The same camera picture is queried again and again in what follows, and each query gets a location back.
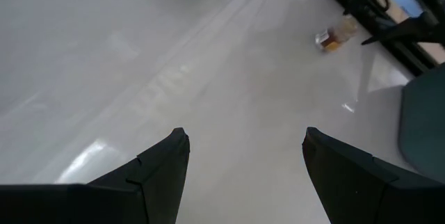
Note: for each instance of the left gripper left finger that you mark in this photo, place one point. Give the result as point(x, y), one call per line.
point(139, 196)

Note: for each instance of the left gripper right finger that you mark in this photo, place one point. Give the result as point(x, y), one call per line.
point(365, 196)

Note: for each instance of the small cork-lid glass jar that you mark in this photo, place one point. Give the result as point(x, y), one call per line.
point(333, 38)

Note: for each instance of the dark teal plastic bin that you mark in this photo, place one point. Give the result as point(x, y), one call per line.
point(424, 123)

